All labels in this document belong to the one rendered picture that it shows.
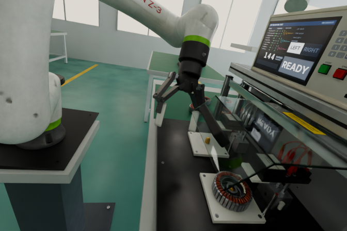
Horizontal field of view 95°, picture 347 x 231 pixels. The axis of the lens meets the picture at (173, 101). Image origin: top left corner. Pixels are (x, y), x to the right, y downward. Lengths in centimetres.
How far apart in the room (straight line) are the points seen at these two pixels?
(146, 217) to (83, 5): 523
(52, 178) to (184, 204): 41
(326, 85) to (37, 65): 65
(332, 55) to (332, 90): 8
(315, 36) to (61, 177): 82
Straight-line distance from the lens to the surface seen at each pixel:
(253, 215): 58
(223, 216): 53
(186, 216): 51
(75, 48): 560
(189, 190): 56
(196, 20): 54
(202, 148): 70
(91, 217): 139
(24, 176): 68
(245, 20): 564
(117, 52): 522
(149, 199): 55
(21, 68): 44
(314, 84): 54
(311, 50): 57
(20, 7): 42
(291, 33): 64
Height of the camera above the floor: 120
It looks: 23 degrees down
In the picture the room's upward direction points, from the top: 11 degrees clockwise
